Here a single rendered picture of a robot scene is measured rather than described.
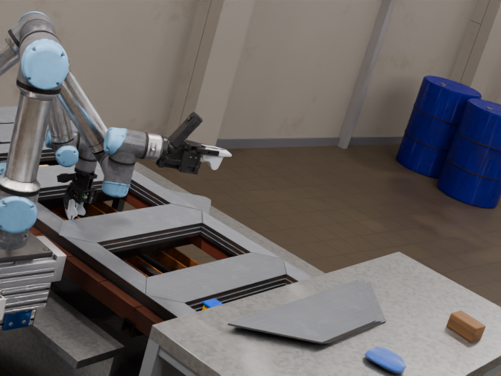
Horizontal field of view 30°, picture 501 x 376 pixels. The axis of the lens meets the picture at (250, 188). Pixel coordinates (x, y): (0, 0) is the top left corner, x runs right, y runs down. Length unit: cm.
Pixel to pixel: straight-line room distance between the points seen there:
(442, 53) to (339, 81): 145
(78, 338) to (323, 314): 82
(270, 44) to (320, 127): 117
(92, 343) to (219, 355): 74
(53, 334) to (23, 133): 83
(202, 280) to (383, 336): 74
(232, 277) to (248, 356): 88
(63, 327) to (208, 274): 54
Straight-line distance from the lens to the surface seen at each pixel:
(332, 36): 806
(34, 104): 250
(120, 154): 259
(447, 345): 296
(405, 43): 888
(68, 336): 312
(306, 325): 270
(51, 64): 245
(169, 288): 315
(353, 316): 285
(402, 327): 296
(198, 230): 373
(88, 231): 342
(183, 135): 263
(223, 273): 336
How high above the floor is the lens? 227
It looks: 19 degrees down
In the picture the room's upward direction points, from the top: 16 degrees clockwise
